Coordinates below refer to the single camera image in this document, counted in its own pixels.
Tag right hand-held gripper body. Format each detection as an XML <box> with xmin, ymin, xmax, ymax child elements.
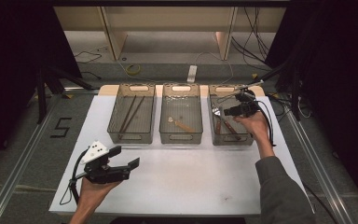
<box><xmin>234</xmin><ymin>79</ymin><xmax>266</xmax><ymax>119</ymax></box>

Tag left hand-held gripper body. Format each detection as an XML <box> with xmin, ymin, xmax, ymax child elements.
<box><xmin>79</xmin><ymin>140</ymin><xmax>131</xmax><ymax>185</ymax></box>

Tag wooden-handled steel knife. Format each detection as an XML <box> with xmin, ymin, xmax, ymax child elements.
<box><xmin>219</xmin><ymin>105</ymin><xmax>241</xmax><ymax>141</ymax></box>

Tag translucent grey plastic basket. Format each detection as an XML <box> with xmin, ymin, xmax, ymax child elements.
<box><xmin>106</xmin><ymin>83</ymin><xmax>157</xmax><ymax>145</ymax></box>
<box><xmin>158</xmin><ymin>82</ymin><xmax>204</xmax><ymax>145</ymax></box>
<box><xmin>207</xmin><ymin>83</ymin><xmax>259</xmax><ymax>147</ymax></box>

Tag translucent amber plastic spoon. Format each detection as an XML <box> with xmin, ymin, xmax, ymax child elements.
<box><xmin>167</xmin><ymin>116</ymin><xmax>197</xmax><ymax>133</ymax></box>

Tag person's right hand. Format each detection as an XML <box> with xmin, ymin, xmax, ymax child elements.
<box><xmin>232</xmin><ymin>111</ymin><xmax>272</xmax><ymax>147</ymax></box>

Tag person's left hand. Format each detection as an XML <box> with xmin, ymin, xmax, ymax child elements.
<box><xmin>78</xmin><ymin>178</ymin><xmax>121</xmax><ymax>205</ymax></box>

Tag black metal stand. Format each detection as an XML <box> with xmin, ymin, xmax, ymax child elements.
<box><xmin>34</xmin><ymin>62</ymin><xmax>95</xmax><ymax>125</ymax></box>
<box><xmin>247</xmin><ymin>59</ymin><xmax>303</xmax><ymax>122</ymax></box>

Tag white power strip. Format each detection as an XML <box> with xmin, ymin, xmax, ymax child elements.
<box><xmin>186</xmin><ymin>64</ymin><xmax>199</xmax><ymax>84</ymax></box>

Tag yellow tape roll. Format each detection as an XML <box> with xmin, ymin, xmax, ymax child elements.
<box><xmin>125</xmin><ymin>63</ymin><xmax>142</xmax><ymax>77</ymax></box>

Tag black curtain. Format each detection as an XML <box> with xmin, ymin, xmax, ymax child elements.
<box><xmin>0</xmin><ymin>0</ymin><xmax>82</xmax><ymax>176</ymax></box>
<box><xmin>264</xmin><ymin>0</ymin><xmax>358</xmax><ymax>206</ymax></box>

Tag beige wooden shelf unit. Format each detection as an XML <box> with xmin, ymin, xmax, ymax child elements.
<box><xmin>53</xmin><ymin>6</ymin><xmax>287</xmax><ymax>62</ymax></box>

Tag right hand-held gripper black cable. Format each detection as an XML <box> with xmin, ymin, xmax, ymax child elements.
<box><xmin>251</xmin><ymin>92</ymin><xmax>278</xmax><ymax>147</ymax></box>

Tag hand-held gripper black cable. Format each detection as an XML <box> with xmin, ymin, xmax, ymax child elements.
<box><xmin>59</xmin><ymin>148</ymin><xmax>90</xmax><ymax>206</ymax></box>
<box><xmin>251</xmin><ymin>92</ymin><xmax>278</xmax><ymax>147</ymax></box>

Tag left hand-held gripper black cable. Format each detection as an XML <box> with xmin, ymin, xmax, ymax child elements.
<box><xmin>59</xmin><ymin>148</ymin><xmax>90</xmax><ymax>206</ymax></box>

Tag white floor cable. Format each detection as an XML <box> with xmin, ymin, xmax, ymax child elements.
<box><xmin>195</xmin><ymin>50</ymin><xmax>235</xmax><ymax>86</ymax></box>

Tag black cable bundle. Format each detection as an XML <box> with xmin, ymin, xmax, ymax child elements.
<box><xmin>230</xmin><ymin>6</ymin><xmax>273</xmax><ymax>72</ymax></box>

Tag aluminium floor rail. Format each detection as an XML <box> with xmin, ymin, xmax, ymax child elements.
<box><xmin>0</xmin><ymin>87</ymin><xmax>101</xmax><ymax>224</ymax></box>
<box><xmin>286</xmin><ymin>110</ymin><xmax>357</xmax><ymax>224</ymax></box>

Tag thin black floor cable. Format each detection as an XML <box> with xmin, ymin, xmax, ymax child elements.
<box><xmin>74</xmin><ymin>49</ymin><xmax>103</xmax><ymax>65</ymax></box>

